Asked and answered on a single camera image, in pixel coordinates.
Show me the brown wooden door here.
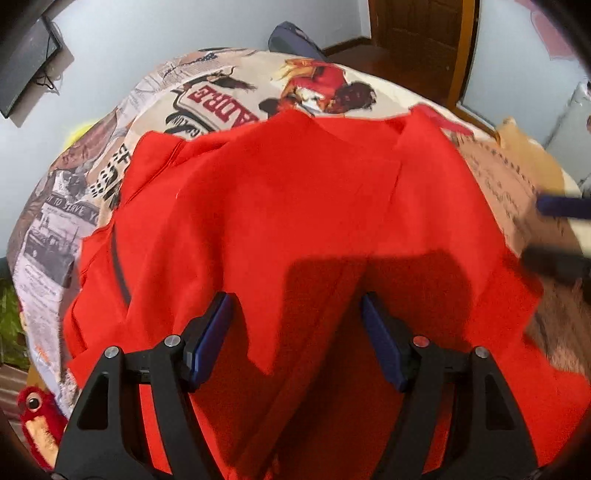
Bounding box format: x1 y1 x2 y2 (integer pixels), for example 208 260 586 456
368 0 482 121

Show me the black television cable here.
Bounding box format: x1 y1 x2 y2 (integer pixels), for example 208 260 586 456
34 69 62 97

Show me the green patterned cloth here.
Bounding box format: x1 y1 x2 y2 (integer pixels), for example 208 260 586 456
0 277 31 370

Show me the pink wall sticker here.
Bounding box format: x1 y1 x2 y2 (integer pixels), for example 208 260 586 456
515 0 580 62

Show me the grey printed pillow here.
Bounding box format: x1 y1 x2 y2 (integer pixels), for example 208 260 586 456
549 79 591 197

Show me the newspaper printed blanket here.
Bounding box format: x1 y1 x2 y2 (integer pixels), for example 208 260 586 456
7 48 591 416

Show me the tan pillow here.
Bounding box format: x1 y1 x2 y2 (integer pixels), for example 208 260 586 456
496 117 580 190

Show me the dark blue bag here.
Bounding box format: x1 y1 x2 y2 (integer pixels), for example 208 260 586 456
268 21 329 62

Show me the black wall television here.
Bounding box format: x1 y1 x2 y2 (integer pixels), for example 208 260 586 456
0 14 64 120

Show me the red hooded sweatshirt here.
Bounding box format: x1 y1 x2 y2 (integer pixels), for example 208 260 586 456
62 106 591 480

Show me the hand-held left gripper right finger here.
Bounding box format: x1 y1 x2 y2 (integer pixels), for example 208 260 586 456
361 292 539 480

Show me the red plush toy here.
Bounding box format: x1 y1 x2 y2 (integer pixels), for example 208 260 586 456
17 385 70 472

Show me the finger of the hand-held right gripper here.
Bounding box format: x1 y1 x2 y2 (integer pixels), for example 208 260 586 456
521 246 591 283
537 193 591 219

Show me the yellow plush toy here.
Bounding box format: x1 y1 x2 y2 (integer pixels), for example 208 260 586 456
64 120 101 145

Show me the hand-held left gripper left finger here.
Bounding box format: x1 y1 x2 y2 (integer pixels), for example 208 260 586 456
53 292 236 480

